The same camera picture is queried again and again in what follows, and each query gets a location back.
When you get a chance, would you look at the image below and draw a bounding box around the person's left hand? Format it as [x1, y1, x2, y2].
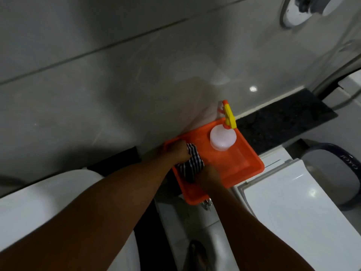
[163, 139, 192, 167]

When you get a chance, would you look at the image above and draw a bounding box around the person's right hand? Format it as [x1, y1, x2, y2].
[194, 165, 223, 193]

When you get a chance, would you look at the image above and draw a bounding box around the black white striped cloth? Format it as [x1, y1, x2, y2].
[174, 142, 205, 184]

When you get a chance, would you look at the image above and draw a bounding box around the orange plastic tray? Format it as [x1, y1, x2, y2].
[163, 117, 265, 206]

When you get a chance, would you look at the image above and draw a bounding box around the person's right forearm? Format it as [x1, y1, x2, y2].
[207, 184, 312, 271]

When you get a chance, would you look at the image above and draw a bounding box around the person's left forearm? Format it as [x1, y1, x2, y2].
[0, 159, 177, 271]

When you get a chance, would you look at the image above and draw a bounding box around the person's foot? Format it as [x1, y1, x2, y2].
[187, 240, 210, 271]

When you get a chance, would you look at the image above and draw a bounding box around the small chrome tap valve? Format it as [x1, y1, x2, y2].
[199, 197, 213, 212]

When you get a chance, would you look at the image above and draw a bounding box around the white spray bottle yellow trigger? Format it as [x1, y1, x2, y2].
[209, 100, 238, 152]

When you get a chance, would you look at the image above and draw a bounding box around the black granite ledge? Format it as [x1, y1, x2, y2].
[87, 88, 339, 172]

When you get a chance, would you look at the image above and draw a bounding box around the white toilet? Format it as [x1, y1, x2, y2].
[231, 151, 361, 271]

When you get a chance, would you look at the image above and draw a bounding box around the dark blue plastic bucket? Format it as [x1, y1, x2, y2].
[300, 142, 361, 212]

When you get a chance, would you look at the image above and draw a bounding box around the white ceramic sink basin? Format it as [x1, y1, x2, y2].
[0, 169, 141, 271]

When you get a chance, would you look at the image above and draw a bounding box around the dark thick pipe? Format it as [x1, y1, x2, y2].
[311, 56, 361, 95]

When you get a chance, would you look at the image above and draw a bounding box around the grey flexible hose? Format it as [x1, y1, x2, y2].
[332, 93, 361, 110]

